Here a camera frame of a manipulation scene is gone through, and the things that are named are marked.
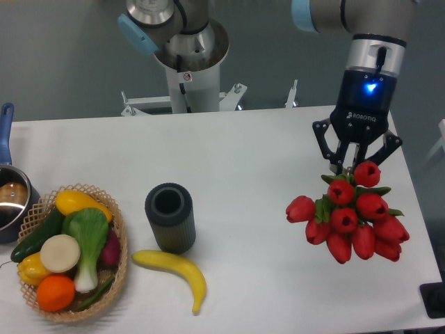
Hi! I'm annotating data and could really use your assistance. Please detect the beige round disc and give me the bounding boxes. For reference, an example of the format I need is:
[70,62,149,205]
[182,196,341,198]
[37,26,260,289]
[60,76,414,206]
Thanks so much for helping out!
[40,234,81,273]

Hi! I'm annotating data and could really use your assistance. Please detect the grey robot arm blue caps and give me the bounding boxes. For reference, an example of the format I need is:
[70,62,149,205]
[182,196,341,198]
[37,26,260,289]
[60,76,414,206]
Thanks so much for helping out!
[118,1,417,174]

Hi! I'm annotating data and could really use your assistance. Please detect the dark green cucumber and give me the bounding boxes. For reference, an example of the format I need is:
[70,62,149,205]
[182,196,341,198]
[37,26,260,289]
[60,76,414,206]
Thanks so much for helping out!
[10,208,65,263]

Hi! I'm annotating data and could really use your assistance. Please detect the dark grey ribbed vase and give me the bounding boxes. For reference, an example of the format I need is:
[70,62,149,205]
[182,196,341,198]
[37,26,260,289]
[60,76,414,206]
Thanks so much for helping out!
[145,183,196,255]

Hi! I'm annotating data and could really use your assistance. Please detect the woven wicker basket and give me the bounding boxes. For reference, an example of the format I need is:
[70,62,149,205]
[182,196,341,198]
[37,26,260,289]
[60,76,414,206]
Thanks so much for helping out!
[18,183,128,323]

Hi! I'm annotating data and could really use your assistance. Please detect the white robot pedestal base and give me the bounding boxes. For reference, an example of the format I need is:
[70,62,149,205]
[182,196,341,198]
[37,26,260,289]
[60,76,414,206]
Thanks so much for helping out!
[120,17,300,117]

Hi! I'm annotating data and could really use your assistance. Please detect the green bean pod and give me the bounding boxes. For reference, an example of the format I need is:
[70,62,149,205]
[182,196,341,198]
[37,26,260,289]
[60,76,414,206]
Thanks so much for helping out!
[73,276,115,312]

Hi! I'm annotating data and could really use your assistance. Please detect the blue handled saucepan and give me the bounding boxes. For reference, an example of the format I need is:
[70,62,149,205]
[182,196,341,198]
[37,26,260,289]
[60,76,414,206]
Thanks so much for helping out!
[1,102,40,244]

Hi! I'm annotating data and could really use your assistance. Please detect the orange fruit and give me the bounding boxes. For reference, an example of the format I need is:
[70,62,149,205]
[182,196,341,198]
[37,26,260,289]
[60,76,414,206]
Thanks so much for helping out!
[37,275,76,312]

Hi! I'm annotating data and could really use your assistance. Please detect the red tulip bouquet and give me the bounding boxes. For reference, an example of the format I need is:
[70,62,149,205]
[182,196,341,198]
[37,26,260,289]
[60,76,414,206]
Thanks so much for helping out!
[286,161,410,264]

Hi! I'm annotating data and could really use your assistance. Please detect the yellow banana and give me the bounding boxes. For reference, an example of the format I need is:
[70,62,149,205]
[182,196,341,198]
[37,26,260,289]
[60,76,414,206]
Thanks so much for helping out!
[131,250,207,315]

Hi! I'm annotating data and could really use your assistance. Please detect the yellow lemon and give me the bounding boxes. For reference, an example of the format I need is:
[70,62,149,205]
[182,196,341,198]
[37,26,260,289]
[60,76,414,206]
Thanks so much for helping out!
[17,252,52,286]

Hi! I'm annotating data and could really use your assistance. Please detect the green bok choy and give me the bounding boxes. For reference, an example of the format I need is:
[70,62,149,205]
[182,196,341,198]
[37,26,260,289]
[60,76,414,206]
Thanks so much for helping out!
[62,207,108,294]

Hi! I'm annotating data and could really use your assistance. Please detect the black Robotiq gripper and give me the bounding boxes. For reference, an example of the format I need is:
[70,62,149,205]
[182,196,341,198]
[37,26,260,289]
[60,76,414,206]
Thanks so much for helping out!
[312,70,403,174]

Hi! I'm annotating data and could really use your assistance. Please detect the black device at table edge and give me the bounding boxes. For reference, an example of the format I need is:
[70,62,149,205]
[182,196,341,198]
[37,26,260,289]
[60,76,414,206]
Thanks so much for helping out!
[419,283,444,319]

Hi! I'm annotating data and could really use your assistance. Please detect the yellow squash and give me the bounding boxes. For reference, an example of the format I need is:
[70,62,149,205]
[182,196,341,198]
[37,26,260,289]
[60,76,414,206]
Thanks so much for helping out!
[55,190,113,223]

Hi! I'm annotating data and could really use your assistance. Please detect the purple sweet potato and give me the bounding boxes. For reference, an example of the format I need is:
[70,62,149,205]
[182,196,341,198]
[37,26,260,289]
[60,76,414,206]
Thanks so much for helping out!
[99,229,121,267]

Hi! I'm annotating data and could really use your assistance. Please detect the white furniture piece at right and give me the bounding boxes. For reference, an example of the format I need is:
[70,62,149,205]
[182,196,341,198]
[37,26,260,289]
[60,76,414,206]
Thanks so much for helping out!
[426,119,445,160]

